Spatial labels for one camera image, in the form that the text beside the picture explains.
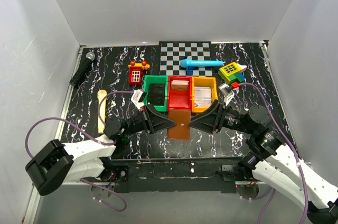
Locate black microphone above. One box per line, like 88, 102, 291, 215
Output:
69, 52, 96, 88

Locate yellow green toy block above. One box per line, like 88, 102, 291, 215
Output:
218, 62, 247, 85

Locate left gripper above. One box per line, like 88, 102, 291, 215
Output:
123, 104, 177, 137

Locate red plastic bin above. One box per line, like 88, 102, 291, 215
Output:
167, 76, 192, 110

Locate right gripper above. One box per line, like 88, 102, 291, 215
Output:
188, 99, 255, 135

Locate black base frame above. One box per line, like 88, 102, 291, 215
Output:
81, 157, 262, 194

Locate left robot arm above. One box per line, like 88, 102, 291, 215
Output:
25, 105, 176, 196

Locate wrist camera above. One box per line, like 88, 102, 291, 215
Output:
131, 89, 147, 110
218, 82, 239, 106

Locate cream toy microphone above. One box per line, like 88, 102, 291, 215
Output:
97, 89, 107, 134

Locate checkered board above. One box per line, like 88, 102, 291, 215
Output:
159, 41, 213, 77

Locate brown leather card holder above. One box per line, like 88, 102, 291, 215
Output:
167, 109, 191, 141

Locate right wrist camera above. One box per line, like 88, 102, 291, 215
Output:
218, 82, 239, 106

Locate white printed card stack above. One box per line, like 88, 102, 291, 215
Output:
194, 86, 212, 108

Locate blue toy microphone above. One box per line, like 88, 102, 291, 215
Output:
180, 59, 224, 68

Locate green plastic bin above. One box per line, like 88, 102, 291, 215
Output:
143, 75, 168, 113

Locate red toy phone booth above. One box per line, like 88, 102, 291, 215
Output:
128, 60, 150, 85

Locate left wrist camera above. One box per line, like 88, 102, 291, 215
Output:
131, 89, 147, 110

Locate yellow plastic bin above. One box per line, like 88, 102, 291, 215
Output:
192, 77, 218, 113

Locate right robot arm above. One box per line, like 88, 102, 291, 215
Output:
189, 101, 337, 223

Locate black card stack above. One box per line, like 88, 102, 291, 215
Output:
147, 83, 165, 106

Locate blue toy brick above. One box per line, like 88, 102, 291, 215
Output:
185, 67, 194, 76

